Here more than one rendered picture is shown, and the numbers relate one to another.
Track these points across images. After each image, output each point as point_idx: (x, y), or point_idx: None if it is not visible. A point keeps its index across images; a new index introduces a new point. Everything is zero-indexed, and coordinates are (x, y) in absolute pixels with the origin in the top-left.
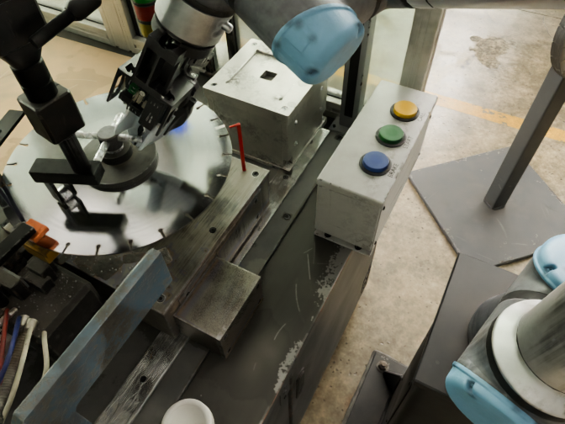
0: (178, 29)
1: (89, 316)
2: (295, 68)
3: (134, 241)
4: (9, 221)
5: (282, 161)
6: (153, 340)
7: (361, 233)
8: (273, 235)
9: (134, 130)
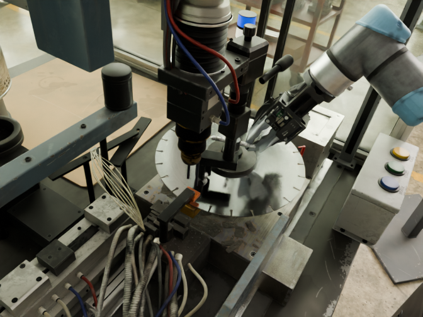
0: (327, 84)
1: (202, 260)
2: (410, 116)
3: (254, 210)
4: (167, 187)
5: (306, 177)
6: (232, 286)
7: (372, 231)
8: (305, 226)
9: (250, 140)
